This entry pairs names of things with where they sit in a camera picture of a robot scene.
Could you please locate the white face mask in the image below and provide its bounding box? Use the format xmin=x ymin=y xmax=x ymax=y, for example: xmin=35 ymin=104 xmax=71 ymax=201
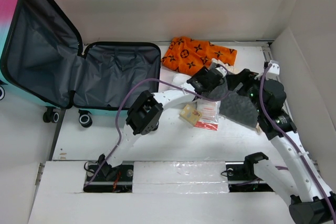
xmin=171 ymin=73 xmax=191 ymax=86

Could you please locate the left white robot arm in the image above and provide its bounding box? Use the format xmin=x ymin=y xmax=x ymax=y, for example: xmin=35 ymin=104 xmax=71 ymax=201
xmin=94 ymin=65 xmax=228 ymax=180

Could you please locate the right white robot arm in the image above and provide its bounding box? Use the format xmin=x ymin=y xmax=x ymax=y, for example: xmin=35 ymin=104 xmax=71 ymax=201
xmin=226 ymin=68 xmax=335 ymax=223

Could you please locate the aluminium frame rail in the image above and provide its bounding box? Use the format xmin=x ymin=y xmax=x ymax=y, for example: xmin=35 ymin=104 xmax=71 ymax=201
xmin=262 ymin=40 xmax=319 ymax=171

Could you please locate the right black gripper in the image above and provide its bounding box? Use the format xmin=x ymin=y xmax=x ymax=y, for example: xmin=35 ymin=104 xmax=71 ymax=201
xmin=226 ymin=68 xmax=271 ymax=115

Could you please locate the clear red zip bag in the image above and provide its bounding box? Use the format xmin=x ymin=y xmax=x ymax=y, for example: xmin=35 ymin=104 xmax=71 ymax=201
xmin=195 ymin=100 xmax=221 ymax=131

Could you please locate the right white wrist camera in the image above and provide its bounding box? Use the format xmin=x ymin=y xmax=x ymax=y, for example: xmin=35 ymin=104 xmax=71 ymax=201
xmin=264 ymin=60 xmax=280 ymax=78

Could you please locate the teal pink suitcase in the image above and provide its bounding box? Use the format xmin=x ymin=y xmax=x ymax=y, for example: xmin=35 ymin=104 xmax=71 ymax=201
xmin=1 ymin=0 xmax=161 ymax=127

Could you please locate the yellow small box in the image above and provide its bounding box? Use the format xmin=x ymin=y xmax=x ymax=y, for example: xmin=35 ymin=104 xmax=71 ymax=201
xmin=180 ymin=104 xmax=202 ymax=126

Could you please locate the white foam cover plate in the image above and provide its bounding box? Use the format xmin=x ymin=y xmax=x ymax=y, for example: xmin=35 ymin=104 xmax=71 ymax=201
xmin=132 ymin=161 xmax=228 ymax=195

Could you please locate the grey plush blanket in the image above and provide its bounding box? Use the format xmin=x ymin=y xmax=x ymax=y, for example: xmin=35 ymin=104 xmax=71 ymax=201
xmin=204 ymin=83 xmax=259 ymax=129

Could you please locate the orange patterned plush blanket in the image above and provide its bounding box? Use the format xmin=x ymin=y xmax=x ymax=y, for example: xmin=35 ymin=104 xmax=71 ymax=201
xmin=161 ymin=36 xmax=237 ymax=76

